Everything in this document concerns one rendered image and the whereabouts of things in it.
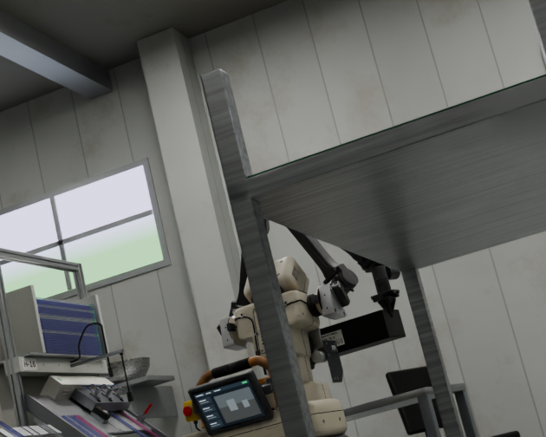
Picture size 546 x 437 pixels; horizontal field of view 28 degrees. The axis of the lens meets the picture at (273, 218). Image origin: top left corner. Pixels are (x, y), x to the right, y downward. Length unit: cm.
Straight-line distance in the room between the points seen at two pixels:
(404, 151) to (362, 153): 5
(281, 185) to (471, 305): 608
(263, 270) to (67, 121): 745
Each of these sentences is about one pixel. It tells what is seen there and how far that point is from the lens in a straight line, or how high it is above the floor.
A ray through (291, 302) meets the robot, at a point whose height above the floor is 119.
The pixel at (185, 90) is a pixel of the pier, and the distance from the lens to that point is 799.
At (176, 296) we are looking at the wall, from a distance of 807.
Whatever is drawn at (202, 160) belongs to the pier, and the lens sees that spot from 780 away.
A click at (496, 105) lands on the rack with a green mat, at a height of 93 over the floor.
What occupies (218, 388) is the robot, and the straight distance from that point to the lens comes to 362.
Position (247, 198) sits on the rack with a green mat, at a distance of 136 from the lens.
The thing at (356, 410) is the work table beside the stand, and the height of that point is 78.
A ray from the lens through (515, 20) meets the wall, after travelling 773.
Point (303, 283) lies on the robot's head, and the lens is 411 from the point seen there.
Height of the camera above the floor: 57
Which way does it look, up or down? 14 degrees up
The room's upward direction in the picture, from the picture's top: 14 degrees counter-clockwise
